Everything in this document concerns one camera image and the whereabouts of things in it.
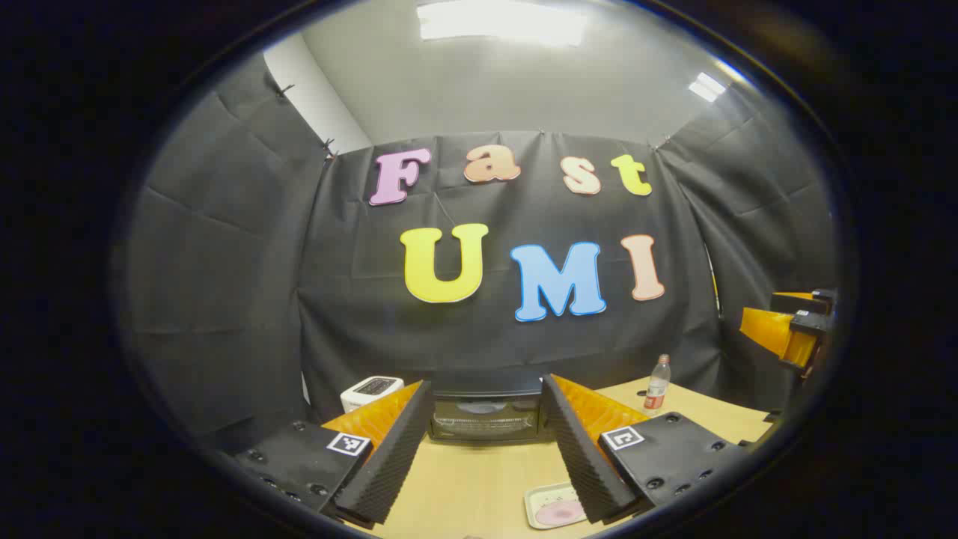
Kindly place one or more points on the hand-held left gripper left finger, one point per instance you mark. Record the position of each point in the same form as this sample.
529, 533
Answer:
393, 457

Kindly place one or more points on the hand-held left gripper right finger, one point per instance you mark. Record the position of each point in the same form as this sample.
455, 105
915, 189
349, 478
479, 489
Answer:
580, 457

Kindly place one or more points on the clear plastic water bottle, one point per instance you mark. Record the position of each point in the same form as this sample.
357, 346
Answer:
657, 389

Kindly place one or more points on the large ceiling light panel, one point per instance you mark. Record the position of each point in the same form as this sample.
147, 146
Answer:
501, 21

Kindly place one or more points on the white toaster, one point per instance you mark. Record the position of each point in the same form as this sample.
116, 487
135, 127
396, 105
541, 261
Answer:
370, 391

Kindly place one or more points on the black electric oven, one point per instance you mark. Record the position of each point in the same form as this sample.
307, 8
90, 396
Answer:
486, 423

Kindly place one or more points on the black backdrop cloth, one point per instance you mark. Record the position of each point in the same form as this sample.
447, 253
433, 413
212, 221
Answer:
337, 299

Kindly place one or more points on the cream food tray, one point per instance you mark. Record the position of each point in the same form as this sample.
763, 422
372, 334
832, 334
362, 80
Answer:
542, 494

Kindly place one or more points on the small ceiling light panel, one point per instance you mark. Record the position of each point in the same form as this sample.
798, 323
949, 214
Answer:
707, 87

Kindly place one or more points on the pink ham slice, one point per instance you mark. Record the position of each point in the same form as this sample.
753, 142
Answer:
560, 513

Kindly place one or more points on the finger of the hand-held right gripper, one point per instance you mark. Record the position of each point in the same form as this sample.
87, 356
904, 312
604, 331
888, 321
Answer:
775, 333

